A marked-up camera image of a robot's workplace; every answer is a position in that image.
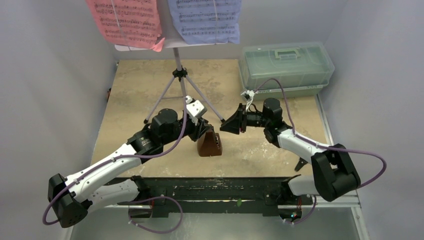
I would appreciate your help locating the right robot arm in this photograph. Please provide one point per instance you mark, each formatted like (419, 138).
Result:
(333, 172)

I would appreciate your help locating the black handled tool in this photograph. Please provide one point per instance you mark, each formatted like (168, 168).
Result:
(300, 164)

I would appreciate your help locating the pink paper folder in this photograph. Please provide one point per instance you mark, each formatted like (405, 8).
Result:
(130, 23)

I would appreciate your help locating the aluminium frame rails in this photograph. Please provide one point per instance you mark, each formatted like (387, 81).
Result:
(100, 185)

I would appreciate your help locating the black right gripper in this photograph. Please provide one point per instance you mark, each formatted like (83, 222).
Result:
(242, 117)

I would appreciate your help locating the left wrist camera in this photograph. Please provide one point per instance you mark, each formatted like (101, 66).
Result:
(195, 109)

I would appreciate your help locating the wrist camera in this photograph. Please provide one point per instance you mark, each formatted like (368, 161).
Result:
(195, 109)
(248, 97)

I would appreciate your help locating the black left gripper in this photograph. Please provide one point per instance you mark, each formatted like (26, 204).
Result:
(197, 131)

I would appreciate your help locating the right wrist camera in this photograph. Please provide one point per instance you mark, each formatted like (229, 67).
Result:
(248, 97)

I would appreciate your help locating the brown wooden metronome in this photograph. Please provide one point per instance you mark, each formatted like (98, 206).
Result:
(209, 144)

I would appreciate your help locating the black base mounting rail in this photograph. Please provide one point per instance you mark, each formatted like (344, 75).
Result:
(159, 196)

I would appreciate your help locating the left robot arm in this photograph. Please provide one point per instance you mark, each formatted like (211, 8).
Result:
(71, 198)

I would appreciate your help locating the translucent green storage box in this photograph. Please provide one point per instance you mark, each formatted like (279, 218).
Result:
(290, 70)

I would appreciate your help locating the lilac perforated music stand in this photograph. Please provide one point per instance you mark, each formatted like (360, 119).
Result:
(181, 74)

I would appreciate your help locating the white sheet music pages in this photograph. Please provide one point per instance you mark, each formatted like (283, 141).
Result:
(206, 21)

